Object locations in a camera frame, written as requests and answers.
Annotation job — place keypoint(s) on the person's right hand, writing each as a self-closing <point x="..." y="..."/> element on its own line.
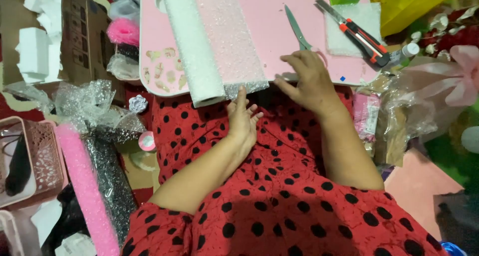
<point x="310" y="84"/>

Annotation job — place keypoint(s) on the person's left hand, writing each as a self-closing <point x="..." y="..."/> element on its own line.
<point x="242" y="122"/>

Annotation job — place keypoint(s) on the white mesh square piece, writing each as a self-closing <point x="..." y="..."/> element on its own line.
<point x="344" y="35"/>

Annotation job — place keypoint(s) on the orange black utility knife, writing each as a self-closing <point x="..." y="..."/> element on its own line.
<point x="355" y="35"/>

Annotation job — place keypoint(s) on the pink lap table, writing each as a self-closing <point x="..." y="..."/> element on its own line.
<point x="262" y="31"/>

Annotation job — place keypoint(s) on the red black-dotted dress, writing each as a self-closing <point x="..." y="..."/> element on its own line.
<point x="277" y="196"/>

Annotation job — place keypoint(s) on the clear plastic wrapped packets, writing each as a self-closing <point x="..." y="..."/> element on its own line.
<point x="389" y="113"/>

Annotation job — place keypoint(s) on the white mesh roll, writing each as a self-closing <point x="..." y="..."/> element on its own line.
<point x="204" y="42"/>

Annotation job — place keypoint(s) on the white glue bottle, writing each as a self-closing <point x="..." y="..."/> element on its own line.
<point x="402" y="54"/>

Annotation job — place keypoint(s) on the pink ribbon spool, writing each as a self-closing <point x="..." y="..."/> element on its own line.
<point x="147" y="141"/>

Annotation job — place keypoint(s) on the white fabric rose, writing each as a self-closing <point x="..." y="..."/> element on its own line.
<point x="138" y="103"/>

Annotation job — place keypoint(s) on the yellow plastic bag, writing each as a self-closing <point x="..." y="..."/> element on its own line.
<point x="408" y="5"/>

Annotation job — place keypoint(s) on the red white flower bouquet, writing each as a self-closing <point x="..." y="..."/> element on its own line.
<point x="445" y="33"/>

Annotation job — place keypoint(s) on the pink ribbon bow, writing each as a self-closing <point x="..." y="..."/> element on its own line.
<point x="454" y="74"/>

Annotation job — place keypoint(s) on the pink tulle bundle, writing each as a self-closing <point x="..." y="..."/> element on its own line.
<point x="123" y="31"/>

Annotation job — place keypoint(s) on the pink paper sheet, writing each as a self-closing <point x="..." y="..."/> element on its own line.
<point x="419" y="188"/>

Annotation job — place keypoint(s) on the silver glitter tulle bow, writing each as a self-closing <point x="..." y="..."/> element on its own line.
<point x="80" y="102"/>

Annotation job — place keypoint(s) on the pink mesh roll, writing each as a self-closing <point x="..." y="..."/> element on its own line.
<point x="86" y="190"/>

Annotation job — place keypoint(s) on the brown cardboard box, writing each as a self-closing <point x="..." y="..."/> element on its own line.
<point x="84" y="39"/>

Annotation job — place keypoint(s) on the pink lattice basket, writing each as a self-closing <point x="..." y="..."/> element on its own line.
<point x="32" y="160"/>

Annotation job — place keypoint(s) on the white foam blocks heap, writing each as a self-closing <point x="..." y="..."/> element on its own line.
<point x="39" y="39"/>

